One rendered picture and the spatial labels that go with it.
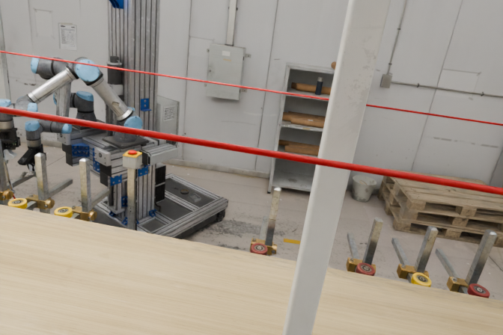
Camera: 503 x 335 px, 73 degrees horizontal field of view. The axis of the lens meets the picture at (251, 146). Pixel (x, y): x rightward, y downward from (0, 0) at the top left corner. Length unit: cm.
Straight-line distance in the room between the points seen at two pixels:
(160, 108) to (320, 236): 232
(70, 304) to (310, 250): 102
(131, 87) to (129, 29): 40
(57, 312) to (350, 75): 123
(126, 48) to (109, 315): 180
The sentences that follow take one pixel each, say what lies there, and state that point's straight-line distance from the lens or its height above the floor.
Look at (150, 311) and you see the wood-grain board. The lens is 137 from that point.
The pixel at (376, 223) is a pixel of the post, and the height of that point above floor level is 108.
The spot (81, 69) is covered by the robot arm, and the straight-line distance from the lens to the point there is 217.
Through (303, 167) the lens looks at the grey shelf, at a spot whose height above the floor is 23.
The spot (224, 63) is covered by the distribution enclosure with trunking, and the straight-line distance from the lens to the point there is 404.
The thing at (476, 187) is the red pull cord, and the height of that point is 175.
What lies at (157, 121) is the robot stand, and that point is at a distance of 284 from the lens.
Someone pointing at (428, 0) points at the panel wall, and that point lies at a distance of 451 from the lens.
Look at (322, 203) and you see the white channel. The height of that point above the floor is 163.
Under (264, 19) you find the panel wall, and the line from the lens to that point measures 421.
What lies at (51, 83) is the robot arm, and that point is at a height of 143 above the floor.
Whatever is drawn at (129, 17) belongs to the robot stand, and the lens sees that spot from 260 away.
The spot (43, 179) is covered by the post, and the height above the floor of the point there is 99.
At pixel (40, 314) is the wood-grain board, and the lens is 144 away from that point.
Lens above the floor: 188
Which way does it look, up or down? 19 degrees down
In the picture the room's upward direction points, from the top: 7 degrees clockwise
